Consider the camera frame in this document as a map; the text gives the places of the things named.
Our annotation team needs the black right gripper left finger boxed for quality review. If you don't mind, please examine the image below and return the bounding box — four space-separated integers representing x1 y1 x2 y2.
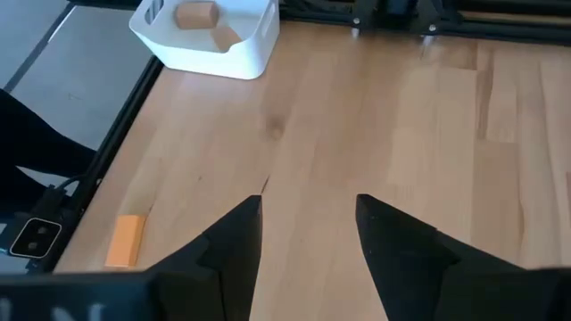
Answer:
153 194 263 321

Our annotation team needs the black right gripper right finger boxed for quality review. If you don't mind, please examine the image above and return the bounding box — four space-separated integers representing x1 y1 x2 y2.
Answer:
355 193 550 321

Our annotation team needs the orange rectangular block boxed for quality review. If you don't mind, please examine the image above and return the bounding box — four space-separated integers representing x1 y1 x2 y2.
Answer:
103 214 148 270

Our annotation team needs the pinkish tan block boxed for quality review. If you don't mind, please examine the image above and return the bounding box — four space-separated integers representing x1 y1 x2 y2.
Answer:
174 1 221 31
211 25 244 54

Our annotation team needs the white plastic bin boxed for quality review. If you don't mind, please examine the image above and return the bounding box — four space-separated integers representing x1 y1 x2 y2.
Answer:
128 0 281 81

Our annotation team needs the black table-level camera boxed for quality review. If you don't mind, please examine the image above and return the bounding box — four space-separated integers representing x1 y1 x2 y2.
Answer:
8 217 63 259

